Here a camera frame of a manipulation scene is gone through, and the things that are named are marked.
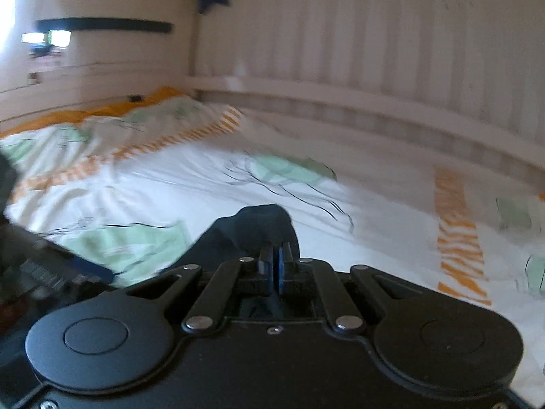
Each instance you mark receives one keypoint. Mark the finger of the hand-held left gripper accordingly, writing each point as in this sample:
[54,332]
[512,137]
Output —
[91,273]

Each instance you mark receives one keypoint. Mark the leaf print white duvet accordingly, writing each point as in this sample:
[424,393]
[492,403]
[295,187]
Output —
[383,221]

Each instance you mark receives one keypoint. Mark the pale wooden bed frame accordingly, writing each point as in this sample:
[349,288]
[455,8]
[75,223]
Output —
[340,51]

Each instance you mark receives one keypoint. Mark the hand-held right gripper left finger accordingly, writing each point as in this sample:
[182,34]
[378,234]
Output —
[269,266]

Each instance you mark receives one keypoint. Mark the yellow bed sheet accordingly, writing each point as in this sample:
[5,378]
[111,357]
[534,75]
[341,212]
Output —
[64,117]

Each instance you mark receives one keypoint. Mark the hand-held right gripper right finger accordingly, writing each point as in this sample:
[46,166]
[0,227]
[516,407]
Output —
[282,266]

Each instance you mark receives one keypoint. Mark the black hooded zip jacket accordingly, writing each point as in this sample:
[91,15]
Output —
[251,230]

